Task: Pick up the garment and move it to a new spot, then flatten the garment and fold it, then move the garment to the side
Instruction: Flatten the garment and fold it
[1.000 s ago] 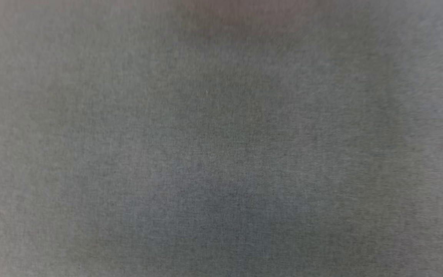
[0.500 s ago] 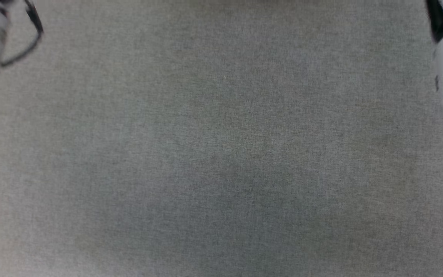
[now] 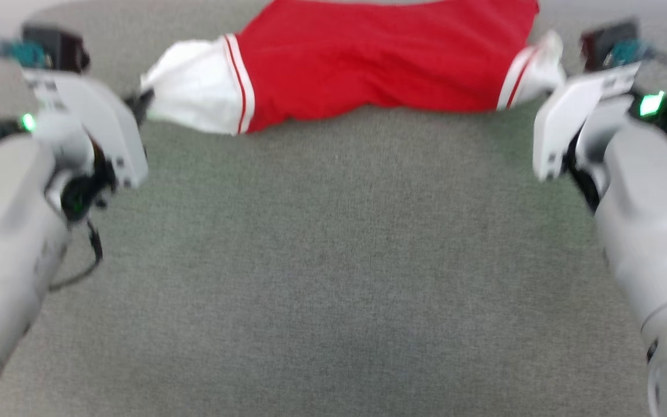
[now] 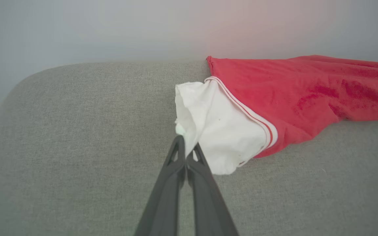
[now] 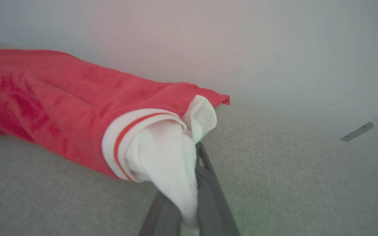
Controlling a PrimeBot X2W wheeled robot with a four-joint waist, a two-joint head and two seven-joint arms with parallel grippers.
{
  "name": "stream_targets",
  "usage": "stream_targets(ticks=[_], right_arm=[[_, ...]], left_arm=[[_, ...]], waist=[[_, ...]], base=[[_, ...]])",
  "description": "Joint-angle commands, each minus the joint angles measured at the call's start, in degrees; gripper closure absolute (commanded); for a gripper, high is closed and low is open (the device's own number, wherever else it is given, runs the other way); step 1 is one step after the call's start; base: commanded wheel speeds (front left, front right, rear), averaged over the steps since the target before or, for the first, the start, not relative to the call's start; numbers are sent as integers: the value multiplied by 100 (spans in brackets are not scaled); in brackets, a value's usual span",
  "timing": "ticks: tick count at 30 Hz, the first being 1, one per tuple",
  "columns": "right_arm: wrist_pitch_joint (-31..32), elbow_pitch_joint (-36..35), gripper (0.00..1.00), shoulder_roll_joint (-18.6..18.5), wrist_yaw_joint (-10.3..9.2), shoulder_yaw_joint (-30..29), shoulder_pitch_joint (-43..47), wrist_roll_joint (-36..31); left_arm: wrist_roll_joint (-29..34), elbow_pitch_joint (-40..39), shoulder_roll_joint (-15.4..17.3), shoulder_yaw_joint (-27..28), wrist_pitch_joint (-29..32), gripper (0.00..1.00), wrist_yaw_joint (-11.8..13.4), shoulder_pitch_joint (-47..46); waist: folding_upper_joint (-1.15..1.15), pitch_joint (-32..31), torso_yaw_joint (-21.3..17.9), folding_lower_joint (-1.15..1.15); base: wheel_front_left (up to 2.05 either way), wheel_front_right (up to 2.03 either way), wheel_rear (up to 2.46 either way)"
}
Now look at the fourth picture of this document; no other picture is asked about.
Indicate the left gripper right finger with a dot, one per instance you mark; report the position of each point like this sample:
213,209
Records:
208,203

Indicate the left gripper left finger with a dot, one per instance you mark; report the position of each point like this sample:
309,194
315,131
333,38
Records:
166,196

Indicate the red and white garment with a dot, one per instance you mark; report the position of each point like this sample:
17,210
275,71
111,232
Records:
274,91

